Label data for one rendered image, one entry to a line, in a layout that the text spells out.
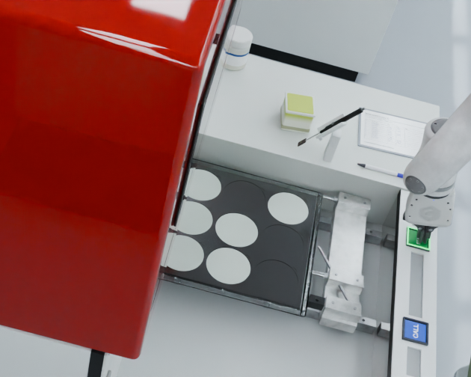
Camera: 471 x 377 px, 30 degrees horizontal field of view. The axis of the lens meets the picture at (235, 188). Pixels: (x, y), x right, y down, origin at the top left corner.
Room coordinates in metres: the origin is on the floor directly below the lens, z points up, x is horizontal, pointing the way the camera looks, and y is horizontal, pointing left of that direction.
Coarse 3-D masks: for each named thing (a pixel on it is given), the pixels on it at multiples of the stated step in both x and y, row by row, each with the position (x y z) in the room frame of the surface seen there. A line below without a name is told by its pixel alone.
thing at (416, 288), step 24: (408, 192) 1.53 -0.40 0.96; (432, 240) 1.40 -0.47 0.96; (408, 264) 1.30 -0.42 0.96; (432, 264) 1.32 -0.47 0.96; (408, 288) 1.24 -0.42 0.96; (432, 288) 1.25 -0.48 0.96; (408, 312) 1.17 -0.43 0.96; (432, 312) 1.19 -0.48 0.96; (432, 336) 1.13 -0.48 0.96; (408, 360) 1.05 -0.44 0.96; (432, 360) 1.07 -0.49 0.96
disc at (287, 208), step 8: (272, 200) 1.43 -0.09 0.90; (280, 200) 1.44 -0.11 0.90; (288, 200) 1.44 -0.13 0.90; (296, 200) 1.45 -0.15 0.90; (272, 208) 1.41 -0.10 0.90; (280, 208) 1.41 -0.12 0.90; (288, 208) 1.42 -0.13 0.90; (296, 208) 1.43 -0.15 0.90; (304, 208) 1.44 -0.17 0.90; (280, 216) 1.39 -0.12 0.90; (288, 216) 1.40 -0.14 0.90; (296, 216) 1.40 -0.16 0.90; (304, 216) 1.41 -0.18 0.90
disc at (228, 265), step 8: (224, 248) 1.25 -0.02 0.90; (232, 248) 1.25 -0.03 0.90; (216, 256) 1.22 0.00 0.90; (224, 256) 1.22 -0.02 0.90; (232, 256) 1.23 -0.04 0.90; (240, 256) 1.24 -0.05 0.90; (208, 264) 1.19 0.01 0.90; (216, 264) 1.20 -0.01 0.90; (224, 264) 1.20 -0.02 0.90; (232, 264) 1.21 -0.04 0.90; (240, 264) 1.21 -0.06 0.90; (248, 264) 1.22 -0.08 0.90; (216, 272) 1.17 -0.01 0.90; (224, 272) 1.18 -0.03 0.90; (232, 272) 1.19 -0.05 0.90; (240, 272) 1.19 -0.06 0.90; (248, 272) 1.20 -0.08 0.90; (224, 280) 1.16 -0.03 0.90; (232, 280) 1.17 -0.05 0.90; (240, 280) 1.17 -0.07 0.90
